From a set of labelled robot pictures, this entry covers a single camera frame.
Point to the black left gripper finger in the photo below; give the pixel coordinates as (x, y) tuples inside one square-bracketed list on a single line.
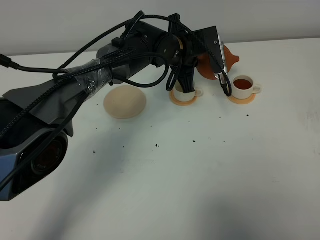
[(185, 76), (175, 26)]

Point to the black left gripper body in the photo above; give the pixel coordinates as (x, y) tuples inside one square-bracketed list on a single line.
[(178, 48)]

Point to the brown clay teapot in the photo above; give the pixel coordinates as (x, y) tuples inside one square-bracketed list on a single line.
[(209, 69)]

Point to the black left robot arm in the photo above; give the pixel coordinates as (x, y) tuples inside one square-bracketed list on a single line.
[(36, 121)]

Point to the beige round teapot saucer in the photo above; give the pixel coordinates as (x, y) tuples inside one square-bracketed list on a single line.
[(125, 102)]

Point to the white teacup left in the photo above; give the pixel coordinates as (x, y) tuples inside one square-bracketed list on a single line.
[(180, 96)]

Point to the white teacup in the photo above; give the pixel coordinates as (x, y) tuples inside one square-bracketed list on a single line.
[(180, 96), (244, 86)]

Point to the orange coaster left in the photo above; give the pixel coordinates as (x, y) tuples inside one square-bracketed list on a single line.
[(181, 103)]

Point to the orange coaster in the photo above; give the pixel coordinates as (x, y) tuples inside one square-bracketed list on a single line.
[(181, 103), (241, 100)]

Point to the white teacup right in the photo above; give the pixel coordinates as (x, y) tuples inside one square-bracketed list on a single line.
[(244, 86)]

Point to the orange coaster right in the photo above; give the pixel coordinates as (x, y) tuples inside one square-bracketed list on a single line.
[(241, 100)]

